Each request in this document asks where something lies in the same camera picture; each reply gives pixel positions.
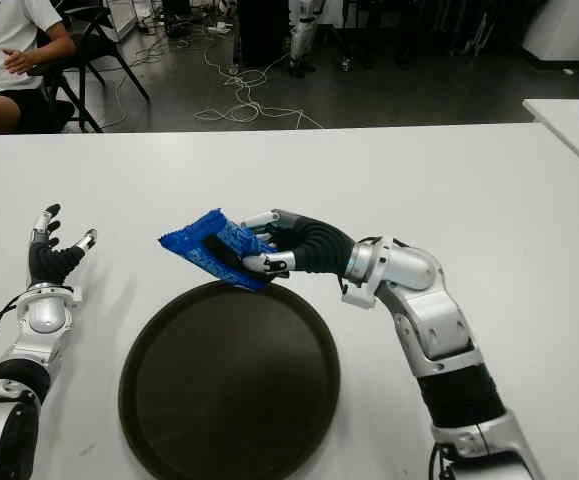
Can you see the grey folded stand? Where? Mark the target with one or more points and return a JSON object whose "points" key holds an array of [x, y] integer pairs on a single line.
{"points": [[479, 35]]}

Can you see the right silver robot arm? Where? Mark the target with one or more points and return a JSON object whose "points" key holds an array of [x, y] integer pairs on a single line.
{"points": [[434, 315]]}

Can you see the white side table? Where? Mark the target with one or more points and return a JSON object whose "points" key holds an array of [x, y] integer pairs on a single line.
{"points": [[569, 125]]}

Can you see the blue Oreo cookie packet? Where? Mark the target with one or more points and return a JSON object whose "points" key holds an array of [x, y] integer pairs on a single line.
{"points": [[204, 245]]}

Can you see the black folding chair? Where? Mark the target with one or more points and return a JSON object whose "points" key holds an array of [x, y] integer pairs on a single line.
{"points": [[100, 27]]}

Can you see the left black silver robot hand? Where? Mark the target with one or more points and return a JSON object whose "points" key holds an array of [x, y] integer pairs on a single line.
{"points": [[46, 260]]}

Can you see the white cabinet black base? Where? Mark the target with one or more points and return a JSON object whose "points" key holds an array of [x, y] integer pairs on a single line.
{"points": [[564, 25]]}

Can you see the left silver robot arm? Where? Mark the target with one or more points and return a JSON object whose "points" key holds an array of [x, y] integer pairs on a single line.
{"points": [[44, 315]]}

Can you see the round dark brown tray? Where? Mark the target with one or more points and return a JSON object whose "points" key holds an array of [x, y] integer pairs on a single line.
{"points": [[229, 380]]}

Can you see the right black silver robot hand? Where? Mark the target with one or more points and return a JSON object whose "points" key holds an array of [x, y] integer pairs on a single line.
{"points": [[319, 247]]}

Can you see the silver humanoid robot legs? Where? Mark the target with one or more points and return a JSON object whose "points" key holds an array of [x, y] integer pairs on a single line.
{"points": [[301, 35]]}

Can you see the white panel board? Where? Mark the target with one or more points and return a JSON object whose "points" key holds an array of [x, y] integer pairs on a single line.
{"points": [[119, 17]]}

